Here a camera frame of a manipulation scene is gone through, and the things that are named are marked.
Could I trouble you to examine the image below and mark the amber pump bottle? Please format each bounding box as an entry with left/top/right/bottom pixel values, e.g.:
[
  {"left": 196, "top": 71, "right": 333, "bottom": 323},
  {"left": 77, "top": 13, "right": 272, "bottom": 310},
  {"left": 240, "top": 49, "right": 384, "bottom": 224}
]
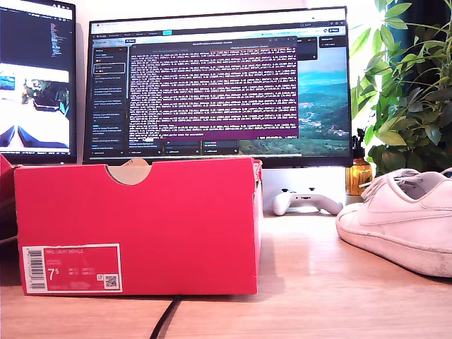
[{"left": 345, "top": 127, "right": 374, "bottom": 197}]

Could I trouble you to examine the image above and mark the black table cable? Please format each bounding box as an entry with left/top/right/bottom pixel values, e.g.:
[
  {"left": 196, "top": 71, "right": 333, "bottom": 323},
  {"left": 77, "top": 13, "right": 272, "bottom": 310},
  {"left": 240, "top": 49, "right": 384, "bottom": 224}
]
[{"left": 150, "top": 296, "right": 184, "bottom": 339}]

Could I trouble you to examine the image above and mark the small dark computer monitor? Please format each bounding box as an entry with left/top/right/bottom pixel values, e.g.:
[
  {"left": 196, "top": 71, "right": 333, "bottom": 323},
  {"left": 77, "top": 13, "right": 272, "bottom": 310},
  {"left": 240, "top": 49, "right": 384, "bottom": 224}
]
[{"left": 0, "top": 0, "right": 78, "bottom": 165}]

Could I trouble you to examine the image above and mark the red cardboard shoebox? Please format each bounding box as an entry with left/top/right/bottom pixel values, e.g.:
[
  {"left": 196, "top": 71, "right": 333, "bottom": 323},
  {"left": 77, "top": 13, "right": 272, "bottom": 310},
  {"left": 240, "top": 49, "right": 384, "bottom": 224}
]
[{"left": 0, "top": 154, "right": 264, "bottom": 297}]

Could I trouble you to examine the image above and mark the white game controller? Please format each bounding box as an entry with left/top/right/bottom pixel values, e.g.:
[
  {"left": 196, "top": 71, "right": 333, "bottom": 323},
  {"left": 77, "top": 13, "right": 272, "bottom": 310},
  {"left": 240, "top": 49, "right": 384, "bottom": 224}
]
[{"left": 271, "top": 188, "right": 344, "bottom": 216}]

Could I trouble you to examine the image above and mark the white leather sneaker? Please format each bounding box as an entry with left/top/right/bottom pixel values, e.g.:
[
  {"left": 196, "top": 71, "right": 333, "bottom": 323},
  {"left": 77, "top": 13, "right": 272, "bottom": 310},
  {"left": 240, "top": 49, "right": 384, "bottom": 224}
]
[{"left": 335, "top": 167, "right": 452, "bottom": 278}]

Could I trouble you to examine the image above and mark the large wide computer monitor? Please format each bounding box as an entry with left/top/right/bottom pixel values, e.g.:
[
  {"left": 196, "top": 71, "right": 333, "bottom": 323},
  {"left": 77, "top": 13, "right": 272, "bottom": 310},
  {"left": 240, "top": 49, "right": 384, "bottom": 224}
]
[{"left": 83, "top": 6, "right": 354, "bottom": 169}]

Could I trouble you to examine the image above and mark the green leafy houseplant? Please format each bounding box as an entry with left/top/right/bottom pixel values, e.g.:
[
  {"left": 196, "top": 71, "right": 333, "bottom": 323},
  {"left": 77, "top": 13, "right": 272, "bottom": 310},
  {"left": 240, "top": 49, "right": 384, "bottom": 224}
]
[{"left": 349, "top": 0, "right": 452, "bottom": 177}]

